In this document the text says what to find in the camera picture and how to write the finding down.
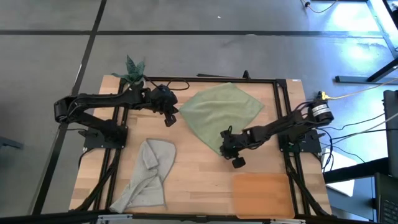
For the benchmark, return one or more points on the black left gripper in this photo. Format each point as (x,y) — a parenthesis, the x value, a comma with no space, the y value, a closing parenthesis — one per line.
(163,99)

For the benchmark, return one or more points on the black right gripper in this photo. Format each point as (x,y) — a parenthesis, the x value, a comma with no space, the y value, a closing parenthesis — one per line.
(231,143)

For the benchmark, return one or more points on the green microfiber towel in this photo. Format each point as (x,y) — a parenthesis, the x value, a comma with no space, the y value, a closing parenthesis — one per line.
(217,112)

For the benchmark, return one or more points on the grey microfiber towel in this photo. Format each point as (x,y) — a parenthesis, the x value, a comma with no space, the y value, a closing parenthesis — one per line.
(149,174)

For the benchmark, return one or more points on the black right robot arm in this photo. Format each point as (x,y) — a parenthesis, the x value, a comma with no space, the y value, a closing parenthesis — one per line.
(280,125)

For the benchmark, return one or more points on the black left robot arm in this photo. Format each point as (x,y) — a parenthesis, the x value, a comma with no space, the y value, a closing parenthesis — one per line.
(99,100)

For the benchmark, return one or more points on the orange translucent plastic basket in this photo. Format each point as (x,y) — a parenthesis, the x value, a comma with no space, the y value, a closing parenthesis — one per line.
(264,196)

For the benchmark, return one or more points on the green plant in white pot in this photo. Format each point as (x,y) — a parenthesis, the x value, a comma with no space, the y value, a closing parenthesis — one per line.
(133,67)

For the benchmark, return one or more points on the white sheet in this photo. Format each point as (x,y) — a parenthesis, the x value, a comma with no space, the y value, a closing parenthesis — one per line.
(342,160)

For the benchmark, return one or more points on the black desk edge bar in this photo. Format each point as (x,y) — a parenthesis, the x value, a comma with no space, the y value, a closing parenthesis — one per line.
(357,171)

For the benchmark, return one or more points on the dark furniture foot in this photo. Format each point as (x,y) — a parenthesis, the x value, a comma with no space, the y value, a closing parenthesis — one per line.
(9,143)

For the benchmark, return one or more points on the dark grey computer box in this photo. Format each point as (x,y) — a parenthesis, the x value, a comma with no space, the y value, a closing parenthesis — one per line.
(391,130)

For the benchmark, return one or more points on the black crossbar with silver brackets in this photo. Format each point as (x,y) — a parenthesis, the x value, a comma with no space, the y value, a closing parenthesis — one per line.
(46,217)

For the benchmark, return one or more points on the black keyboard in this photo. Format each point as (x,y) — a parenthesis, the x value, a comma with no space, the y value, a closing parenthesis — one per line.
(388,205)

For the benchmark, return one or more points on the black aluminium table frame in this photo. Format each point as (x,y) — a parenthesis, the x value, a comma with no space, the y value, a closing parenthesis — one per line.
(217,80)

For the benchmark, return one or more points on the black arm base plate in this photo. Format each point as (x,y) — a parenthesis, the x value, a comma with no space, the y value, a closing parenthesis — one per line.
(93,143)
(311,144)

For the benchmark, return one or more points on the black desk leg frame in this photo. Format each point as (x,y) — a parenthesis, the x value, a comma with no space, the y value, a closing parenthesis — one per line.
(351,79)

